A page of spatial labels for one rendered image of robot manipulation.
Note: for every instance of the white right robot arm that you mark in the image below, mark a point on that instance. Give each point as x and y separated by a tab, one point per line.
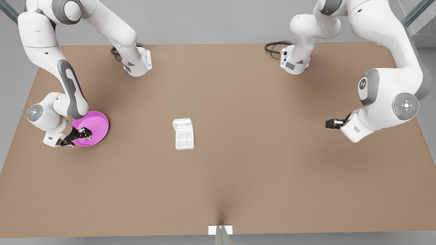
73	92

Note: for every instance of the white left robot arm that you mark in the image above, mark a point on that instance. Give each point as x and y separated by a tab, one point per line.
385	51

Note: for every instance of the white egg box lid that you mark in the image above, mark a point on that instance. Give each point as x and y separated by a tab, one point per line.
182	124

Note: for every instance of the white egg box base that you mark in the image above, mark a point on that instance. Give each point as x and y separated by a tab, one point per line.
184	140

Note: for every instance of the pink round plate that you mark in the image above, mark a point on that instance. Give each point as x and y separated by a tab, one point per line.
98	123

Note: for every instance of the silver frame post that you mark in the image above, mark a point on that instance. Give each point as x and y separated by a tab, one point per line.
8	10
220	232
414	12

